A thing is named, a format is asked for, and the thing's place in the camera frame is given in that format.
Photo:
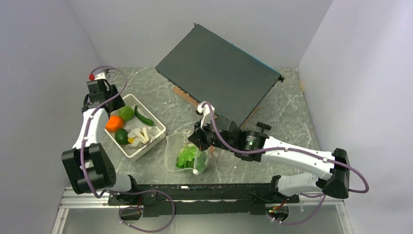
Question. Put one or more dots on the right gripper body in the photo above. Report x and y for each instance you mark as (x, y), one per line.
(206, 137)

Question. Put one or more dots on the orange tangerine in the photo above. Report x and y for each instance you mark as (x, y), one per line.
(114, 123)

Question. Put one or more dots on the green lettuce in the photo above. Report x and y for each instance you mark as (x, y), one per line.
(190, 157)

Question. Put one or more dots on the polka dot zip bag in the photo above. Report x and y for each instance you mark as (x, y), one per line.
(175, 142)

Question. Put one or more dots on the white mushrooms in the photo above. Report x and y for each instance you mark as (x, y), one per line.
(138, 137)

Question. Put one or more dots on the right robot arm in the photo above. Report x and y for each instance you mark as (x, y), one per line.
(325, 172)

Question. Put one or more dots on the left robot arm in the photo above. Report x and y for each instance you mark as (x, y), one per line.
(87, 165)

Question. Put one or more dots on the light green bumpy fruit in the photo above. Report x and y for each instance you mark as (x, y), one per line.
(126, 113)

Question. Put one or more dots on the green chili pepper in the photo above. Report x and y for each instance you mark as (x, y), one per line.
(142, 118)

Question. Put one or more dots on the green lime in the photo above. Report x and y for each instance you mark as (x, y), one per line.
(121, 136)

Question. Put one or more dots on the wooden board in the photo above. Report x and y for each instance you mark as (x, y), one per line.
(195, 103)

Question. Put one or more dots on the black hammer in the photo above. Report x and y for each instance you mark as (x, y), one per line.
(263, 126)

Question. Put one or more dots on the dark rack server box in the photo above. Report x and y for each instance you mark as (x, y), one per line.
(209, 68)

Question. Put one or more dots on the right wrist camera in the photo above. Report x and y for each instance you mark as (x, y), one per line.
(207, 112)

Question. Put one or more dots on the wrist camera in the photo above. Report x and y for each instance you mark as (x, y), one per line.
(207, 112)
(99, 88)

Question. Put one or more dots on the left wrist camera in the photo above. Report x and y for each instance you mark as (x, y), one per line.
(99, 88)

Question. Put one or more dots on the aluminium side rail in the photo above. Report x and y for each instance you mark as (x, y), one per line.
(71, 200)

